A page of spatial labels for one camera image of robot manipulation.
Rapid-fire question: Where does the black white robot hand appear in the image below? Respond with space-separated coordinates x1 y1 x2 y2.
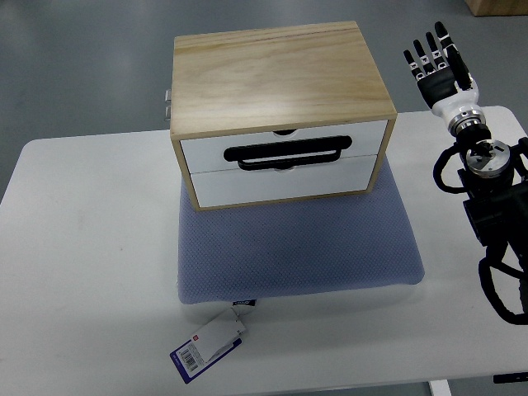
403 21 485 130

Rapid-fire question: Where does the white drawer black handle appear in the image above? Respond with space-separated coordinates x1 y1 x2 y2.
181 120 387 173

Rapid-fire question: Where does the wooden drawer cabinet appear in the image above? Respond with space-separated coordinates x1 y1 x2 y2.
170 21 397 210

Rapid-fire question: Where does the white lower drawer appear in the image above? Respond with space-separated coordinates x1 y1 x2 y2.
191 155 377 208

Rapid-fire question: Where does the cardboard box corner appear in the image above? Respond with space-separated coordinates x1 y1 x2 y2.
465 0 528 17

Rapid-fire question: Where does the blue mesh cushion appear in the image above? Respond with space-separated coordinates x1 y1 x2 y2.
177 163 425 304

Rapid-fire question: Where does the black object table edge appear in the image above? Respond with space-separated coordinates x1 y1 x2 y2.
493 372 528 384

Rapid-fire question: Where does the white table leg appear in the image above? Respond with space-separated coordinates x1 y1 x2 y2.
428 379 452 396

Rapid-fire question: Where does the white blue paper tag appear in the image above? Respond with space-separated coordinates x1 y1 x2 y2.
170 308 246 384

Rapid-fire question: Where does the metal bracket behind cabinet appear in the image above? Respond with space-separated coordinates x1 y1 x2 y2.
164 89 172 120

